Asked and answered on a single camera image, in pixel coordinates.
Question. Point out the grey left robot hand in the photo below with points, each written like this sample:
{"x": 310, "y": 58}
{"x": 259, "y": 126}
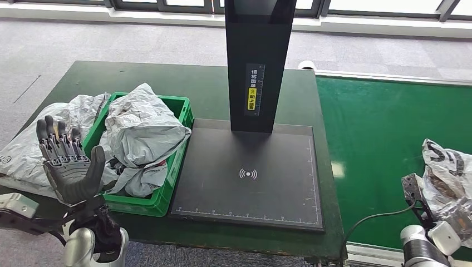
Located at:
{"x": 72, "y": 177}

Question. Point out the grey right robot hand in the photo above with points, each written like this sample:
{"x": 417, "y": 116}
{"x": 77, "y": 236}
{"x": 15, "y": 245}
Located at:
{"x": 457, "y": 217}

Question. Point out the grey parcel with black letters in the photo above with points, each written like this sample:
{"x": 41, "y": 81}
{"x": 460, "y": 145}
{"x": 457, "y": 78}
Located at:
{"x": 442, "y": 166}

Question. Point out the grey parcel with red print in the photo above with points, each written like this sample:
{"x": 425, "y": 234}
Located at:
{"x": 143, "y": 180}

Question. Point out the plain grey parcel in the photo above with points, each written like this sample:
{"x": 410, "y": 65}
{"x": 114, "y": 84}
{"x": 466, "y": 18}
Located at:
{"x": 143, "y": 129}

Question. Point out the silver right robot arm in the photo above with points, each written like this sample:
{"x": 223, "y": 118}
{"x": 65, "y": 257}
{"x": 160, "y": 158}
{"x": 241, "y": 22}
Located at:
{"x": 427, "y": 247}

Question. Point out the grey parcel with brown patch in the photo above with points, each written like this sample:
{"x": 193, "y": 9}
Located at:
{"x": 22, "y": 158}

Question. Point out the black and yellow machine sticker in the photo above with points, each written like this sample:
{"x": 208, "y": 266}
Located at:
{"x": 255, "y": 90}

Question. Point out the black inbound scanning machine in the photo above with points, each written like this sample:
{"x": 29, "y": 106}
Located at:
{"x": 254, "y": 55}

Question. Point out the green plastic crate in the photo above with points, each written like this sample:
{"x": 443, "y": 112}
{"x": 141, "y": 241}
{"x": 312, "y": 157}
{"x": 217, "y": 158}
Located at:
{"x": 162, "y": 199}

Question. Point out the white crate label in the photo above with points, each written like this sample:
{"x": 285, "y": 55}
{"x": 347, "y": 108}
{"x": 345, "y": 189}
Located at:
{"x": 176, "y": 166}

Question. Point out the dark green table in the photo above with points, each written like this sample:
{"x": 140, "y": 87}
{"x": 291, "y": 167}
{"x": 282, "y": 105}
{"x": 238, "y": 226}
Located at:
{"x": 147, "y": 75}

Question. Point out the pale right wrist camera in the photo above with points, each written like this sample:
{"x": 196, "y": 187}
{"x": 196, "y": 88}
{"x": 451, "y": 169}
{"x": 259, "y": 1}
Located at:
{"x": 415, "y": 191}

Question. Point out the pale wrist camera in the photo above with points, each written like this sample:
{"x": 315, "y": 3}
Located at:
{"x": 18, "y": 206}
{"x": 415, "y": 191}

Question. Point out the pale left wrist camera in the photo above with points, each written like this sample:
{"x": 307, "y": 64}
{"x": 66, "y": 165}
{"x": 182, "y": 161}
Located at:
{"x": 18, "y": 206}

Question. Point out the dark window frame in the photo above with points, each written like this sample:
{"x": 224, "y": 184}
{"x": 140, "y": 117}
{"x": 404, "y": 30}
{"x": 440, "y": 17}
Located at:
{"x": 184, "y": 6}

